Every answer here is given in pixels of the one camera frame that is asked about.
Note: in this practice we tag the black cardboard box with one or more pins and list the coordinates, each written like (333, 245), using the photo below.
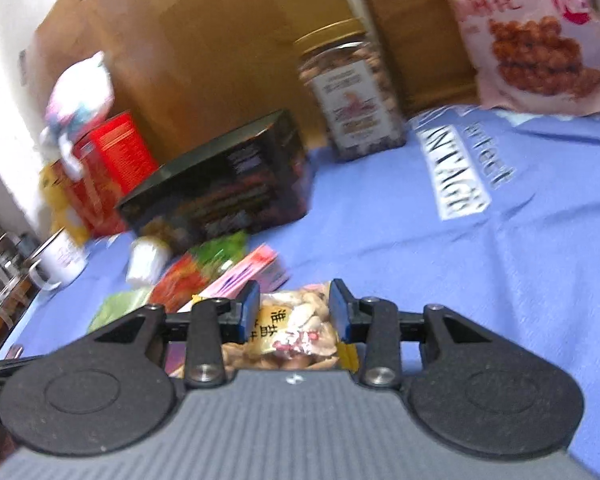
(230, 185)

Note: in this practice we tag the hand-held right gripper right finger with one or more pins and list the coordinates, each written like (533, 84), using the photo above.
(338, 310)

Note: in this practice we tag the white mug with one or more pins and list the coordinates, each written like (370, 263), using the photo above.
(62, 260)

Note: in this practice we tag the pink flat box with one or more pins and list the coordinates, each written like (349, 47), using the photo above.
(252, 270)

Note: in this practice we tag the glass cups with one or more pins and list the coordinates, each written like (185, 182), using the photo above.
(2, 265)

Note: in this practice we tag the yellow packet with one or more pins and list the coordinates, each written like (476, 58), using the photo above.
(60, 205)

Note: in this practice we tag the clear nut jar gold lid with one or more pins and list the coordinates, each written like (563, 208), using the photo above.
(352, 95)

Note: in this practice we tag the red snack packet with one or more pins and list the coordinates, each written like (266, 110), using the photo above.
(185, 277)

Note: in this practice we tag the pale green packet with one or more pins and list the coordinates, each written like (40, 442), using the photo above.
(120, 310)

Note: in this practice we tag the white pink plush toy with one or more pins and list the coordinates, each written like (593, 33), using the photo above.
(80, 95)

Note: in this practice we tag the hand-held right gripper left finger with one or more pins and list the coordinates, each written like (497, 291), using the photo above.
(251, 307)

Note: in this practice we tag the pink snack bag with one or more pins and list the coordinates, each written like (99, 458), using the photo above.
(530, 35)

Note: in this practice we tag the wooden board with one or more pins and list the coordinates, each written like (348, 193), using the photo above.
(205, 45)

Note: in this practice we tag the red cardboard box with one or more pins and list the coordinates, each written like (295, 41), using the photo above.
(117, 152)

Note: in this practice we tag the dark wooden side table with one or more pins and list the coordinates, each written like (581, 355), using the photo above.
(0, 325)

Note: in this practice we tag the blue printed cloth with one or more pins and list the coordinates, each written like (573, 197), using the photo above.
(405, 260)

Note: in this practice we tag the small white bottle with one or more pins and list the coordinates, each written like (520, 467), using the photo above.
(146, 262)

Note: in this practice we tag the peanut snack packet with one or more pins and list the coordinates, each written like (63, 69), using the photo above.
(300, 327)

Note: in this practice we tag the bright green snack packet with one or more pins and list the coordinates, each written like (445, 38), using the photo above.
(222, 252)

